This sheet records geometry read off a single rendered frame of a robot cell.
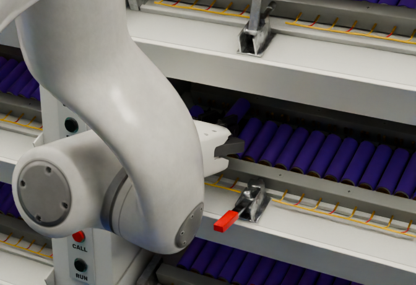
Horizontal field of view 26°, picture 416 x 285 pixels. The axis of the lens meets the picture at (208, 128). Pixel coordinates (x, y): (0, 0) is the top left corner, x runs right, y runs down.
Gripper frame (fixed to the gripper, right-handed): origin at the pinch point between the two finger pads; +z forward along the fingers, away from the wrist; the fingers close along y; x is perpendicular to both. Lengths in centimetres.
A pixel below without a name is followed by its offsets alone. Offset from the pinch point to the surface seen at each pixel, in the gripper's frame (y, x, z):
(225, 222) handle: 7.7, -6.6, -10.9
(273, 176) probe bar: 8.7, -3.5, -1.9
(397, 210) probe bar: 23.2, -3.9, -1.9
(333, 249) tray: 18.0, -8.5, -5.6
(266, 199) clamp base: 8.3, -6.2, -2.3
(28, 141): -25.9, -6.7, -2.6
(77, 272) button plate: -15.9, -21.7, -4.1
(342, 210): 17.1, -5.5, -1.7
